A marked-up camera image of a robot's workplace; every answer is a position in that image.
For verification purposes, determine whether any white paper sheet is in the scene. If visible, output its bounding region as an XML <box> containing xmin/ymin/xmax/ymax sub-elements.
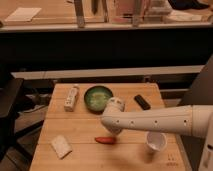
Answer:
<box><xmin>5</xmin><ymin>7</ymin><xmax>41</xmax><ymax>22</ymax></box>

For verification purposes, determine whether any metal post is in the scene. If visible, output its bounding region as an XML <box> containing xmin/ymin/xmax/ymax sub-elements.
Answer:
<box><xmin>132</xmin><ymin>0</ymin><xmax>142</xmax><ymax>27</ymax></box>
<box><xmin>74</xmin><ymin>0</ymin><xmax>85</xmax><ymax>28</ymax></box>

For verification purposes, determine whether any black rectangular block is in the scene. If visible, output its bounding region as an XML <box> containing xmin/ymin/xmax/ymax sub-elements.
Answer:
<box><xmin>134</xmin><ymin>95</ymin><xmax>151</xmax><ymax>110</ymax></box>

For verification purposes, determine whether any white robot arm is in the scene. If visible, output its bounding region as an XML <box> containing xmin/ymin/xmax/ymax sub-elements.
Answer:
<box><xmin>101</xmin><ymin>97</ymin><xmax>213</xmax><ymax>171</ymax></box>

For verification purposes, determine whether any left metal post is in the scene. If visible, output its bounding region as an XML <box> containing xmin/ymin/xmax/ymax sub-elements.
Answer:
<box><xmin>74</xmin><ymin>0</ymin><xmax>85</xmax><ymax>28</ymax></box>

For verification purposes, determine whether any right metal post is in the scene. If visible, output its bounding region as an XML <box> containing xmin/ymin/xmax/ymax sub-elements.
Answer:
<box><xmin>132</xmin><ymin>0</ymin><xmax>142</xmax><ymax>27</ymax></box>

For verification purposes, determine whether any white sponge piece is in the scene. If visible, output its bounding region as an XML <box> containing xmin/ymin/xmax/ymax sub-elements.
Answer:
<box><xmin>51</xmin><ymin>135</ymin><xmax>72</xmax><ymax>159</ymax></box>

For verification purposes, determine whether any green ceramic bowl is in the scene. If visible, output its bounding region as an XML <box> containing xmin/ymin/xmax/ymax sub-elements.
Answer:
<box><xmin>84</xmin><ymin>85</ymin><xmax>113</xmax><ymax>112</ymax></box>

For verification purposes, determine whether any red pepper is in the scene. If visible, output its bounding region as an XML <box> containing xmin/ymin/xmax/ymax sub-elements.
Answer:
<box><xmin>95</xmin><ymin>137</ymin><xmax>116</xmax><ymax>145</ymax></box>

